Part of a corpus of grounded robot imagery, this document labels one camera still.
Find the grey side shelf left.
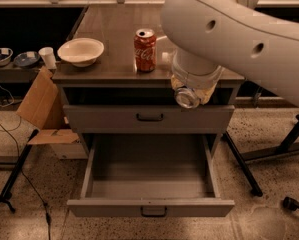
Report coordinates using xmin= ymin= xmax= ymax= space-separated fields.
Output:
xmin=0 ymin=63 xmax=44 ymax=84

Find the white paper cup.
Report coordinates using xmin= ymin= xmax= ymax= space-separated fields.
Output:
xmin=38 ymin=47 xmax=56 ymax=69

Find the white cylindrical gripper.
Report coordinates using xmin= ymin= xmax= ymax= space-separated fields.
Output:
xmin=171 ymin=48 xmax=223 ymax=105

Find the brown cardboard box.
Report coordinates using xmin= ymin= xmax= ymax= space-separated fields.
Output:
xmin=16 ymin=66 xmax=88 ymax=161

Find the black tripod stand left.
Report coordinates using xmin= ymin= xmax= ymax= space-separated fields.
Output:
xmin=0 ymin=129 xmax=38 ymax=213

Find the black cable on floor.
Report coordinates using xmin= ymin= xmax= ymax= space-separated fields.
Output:
xmin=0 ymin=112 xmax=53 ymax=240

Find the blue pepsi can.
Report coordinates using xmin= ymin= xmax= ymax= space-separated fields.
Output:
xmin=175 ymin=87 xmax=200 ymax=109

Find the red coca-cola can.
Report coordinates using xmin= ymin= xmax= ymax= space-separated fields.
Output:
xmin=134 ymin=28 xmax=156 ymax=72

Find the blue patterned bowl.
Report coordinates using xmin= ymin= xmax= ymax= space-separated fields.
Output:
xmin=0 ymin=48 xmax=13 ymax=67
xmin=13 ymin=51 xmax=40 ymax=69

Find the grey drawer cabinet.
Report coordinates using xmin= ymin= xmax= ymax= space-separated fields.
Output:
xmin=53 ymin=4 xmax=244 ymax=152

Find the blue patterned bowl left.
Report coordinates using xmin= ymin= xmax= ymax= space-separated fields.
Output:
xmin=0 ymin=48 xmax=13 ymax=67

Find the open grey bottom drawer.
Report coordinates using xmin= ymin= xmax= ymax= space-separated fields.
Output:
xmin=68 ymin=134 xmax=234 ymax=217

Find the blue patterned bowl right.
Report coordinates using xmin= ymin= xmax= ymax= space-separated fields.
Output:
xmin=13 ymin=51 xmax=40 ymax=69

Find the clear plastic water bottle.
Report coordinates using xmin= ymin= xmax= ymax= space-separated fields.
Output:
xmin=161 ymin=51 xmax=176 ymax=66

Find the closed grey upper drawer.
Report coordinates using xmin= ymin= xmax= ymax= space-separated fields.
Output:
xmin=63 ymin=105 xmax=234 ymax=134

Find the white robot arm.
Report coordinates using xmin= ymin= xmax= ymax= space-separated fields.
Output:
xmin=161 ymin=0 xmax=299 ymax=107

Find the white bowl on counter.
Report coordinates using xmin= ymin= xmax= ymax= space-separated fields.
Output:
xmin=57 ymin=38 xmax=104 ymax=67

